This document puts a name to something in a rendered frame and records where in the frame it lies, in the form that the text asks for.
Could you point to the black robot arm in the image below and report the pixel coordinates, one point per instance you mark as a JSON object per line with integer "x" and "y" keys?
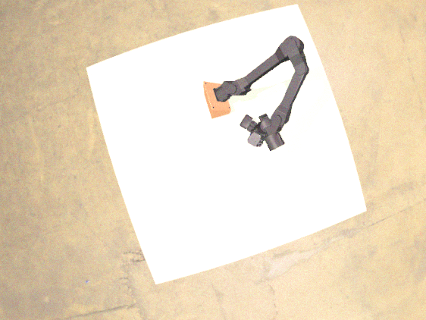
{"x": 292, "y": 48}

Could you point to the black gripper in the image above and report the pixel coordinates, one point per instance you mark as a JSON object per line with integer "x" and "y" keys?
{"x": 248, "y": 123}

